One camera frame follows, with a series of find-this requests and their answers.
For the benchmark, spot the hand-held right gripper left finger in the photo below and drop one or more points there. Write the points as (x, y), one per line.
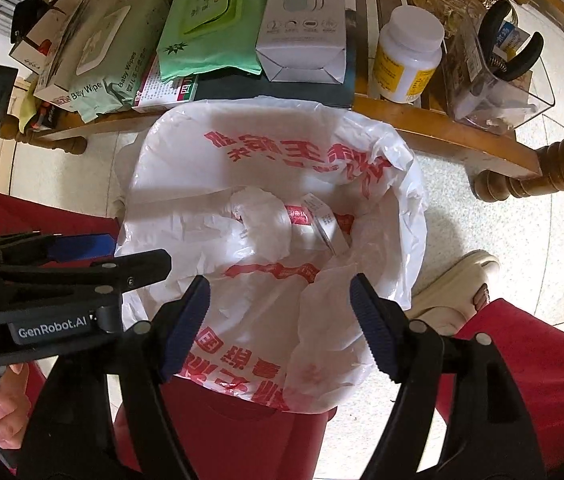
(186, 330)

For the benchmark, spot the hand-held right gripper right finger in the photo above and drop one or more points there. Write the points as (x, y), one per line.
(377, 330)

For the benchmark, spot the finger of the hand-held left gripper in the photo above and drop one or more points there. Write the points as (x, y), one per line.
(126, 265)
(81, 249)

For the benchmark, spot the red trash bin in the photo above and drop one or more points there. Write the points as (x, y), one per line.
(232, 440)

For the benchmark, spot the white red-printed plastic bag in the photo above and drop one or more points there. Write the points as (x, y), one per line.
(262, 160)

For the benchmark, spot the beige slipper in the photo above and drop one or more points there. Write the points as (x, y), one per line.
(452, 280)

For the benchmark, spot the small white printed box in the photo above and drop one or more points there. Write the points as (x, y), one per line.
(322, 220)

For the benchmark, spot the crumpled white plastic bag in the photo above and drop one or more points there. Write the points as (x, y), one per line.
(257, 220)

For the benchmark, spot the red black pen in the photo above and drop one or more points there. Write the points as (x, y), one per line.
(49, 117)

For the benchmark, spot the yellow-green cloth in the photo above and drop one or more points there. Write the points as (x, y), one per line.
(26, 115)

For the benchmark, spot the person's right leg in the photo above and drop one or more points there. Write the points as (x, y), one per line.
(537, 370)

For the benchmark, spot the flat white carton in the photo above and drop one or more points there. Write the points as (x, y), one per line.
(56, 80)

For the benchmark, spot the red white medicine box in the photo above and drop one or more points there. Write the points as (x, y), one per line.
(161, 95)

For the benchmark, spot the white red small box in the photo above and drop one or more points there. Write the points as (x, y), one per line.
(36, 45)

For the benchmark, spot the pale green baby wipes pack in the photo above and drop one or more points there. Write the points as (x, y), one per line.
(136, 45)

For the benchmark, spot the wooden coffee table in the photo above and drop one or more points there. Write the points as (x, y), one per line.
(412, 120)

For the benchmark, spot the dark book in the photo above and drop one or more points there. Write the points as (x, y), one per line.
(272, 95)

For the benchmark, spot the green wet wipes pack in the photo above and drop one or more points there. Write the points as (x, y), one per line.
(211, 45)

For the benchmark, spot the black clip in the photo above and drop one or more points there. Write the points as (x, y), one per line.
(29, 10)

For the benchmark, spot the clear plastic organizer box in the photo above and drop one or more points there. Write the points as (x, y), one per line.
(492, 95)

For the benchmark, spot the white yellow-label pill bottle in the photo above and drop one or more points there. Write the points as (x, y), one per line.
(407, 70)

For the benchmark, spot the long white carton box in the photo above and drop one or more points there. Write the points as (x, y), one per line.
(302, 35)

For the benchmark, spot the black pliers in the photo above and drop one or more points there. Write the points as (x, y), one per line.
(527, 57)

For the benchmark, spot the blue white packet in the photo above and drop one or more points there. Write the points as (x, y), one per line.
(512, 37)

